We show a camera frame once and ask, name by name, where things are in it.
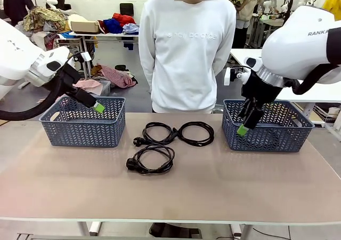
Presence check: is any red checkered cloth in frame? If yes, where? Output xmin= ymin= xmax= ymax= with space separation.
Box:
xmin=73 ymin=79 xmax=103 ymax=94

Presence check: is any clear plastic bin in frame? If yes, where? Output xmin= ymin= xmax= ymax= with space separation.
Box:
xmin=95 ymin=80 xmax=111 ymax=97

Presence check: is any black power cable with plug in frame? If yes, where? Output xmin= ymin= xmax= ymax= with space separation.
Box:
xmin=126 ymin=143 xmax=176 ymax=174
xmin=133 ymin=121 xmax=178 ymax=146

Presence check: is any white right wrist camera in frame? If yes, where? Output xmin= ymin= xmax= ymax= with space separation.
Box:
xmin=223 ymin=66 xmax=251 ymax=86

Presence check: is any person in black clothes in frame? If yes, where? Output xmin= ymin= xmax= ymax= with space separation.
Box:
xmin=3 ymin=0 xmax=36 ymax=27

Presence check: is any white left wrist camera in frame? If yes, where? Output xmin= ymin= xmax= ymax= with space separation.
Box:
xmin=73 ymin=52 xmax=92 ymax=63

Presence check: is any person in yellow jacket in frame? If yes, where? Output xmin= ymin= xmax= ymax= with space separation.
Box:
xmin=321 ymin=0 xmax=341 ymax=14

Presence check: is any black chair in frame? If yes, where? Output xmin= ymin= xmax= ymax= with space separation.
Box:
xmin=119 ymin=3 xmax=136 ymax=17

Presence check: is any white side table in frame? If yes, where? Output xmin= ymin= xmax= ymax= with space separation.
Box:
xmin=229 ymin=49 xmax=341 ymax=135

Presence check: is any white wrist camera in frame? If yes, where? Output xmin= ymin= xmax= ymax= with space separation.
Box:
xmin=223 ymin=66 xmax=251 ymax=86
xmin=73 ymin=52 xmax=92 ymax=63

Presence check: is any blue-grey plastic lattice basket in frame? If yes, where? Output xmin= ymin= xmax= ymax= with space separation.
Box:
xmin=222 ymin=99 xmax=315 ymax=153
xmin=39 ymin=95 xmax=126 ymax=148

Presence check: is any plaid clothes heap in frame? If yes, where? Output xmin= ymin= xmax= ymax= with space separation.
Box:
xmin=92 ymin=63 xmax=139 ymax=89

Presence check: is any black left arm hose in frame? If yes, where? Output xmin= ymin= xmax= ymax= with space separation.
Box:
xmin=0 ymin=71 xmax=69 ymax=121

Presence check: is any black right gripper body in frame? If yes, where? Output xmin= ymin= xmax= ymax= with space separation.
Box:
xmin=241 ymin=70 xmax=283 ymax=110

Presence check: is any cream cushion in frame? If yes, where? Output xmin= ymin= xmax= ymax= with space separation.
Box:
xmin=64 ymin=14 xmax=88 ymax=31

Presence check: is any person in beige shirt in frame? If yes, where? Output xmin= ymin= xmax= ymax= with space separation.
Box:
xmin=236 ymin=0 xmax=266 ymax=49

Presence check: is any patterned clothes pile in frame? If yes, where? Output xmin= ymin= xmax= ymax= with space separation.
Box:
xmin=15 ymin=6 xmax=69 ymax=51

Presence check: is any white table leg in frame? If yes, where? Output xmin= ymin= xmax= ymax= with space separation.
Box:
xmin=77 ymin=220 xmax=103 ymax=237
xmin=230 ymin=222 xmax=254 ymax=237

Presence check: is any black arm hose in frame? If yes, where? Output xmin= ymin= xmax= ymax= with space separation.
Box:
xmin=0 ymin=71 xmax=69 ymax=121
xmin=291 ymin=26 xmax=341 ymax=95

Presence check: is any person in white sweatshirt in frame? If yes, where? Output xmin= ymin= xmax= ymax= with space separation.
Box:
xmin=138 ymin=0 xmax=237 ymax=115

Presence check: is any black right arm hose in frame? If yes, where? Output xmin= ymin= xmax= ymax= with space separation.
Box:
xmin=291 ymin=26 xmax=341 ymax=95

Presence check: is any blue cloth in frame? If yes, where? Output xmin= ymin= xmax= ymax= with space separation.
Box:
xmin=103 ymin=18 xmax=125 ymax=35

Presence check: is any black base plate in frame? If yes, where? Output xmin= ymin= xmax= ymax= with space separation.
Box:
xmin=149 ymin=222 xmax=204 ymax=239

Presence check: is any light blue shirt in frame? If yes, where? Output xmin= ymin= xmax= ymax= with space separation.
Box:
xmin=122 ymin=23 xmax=141 ymax=35

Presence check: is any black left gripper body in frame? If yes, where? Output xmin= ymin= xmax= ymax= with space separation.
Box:
xmin=57 ymin=63 xmax=82 ymax=98

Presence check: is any white clothes table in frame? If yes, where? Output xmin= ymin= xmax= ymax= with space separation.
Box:
xmin=60 ymin=31 xmax=141 ymax=79

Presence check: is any brown cardboard box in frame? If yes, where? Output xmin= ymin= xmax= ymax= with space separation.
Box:
xmin=70 ymin=21 xmax=101 ymax=34

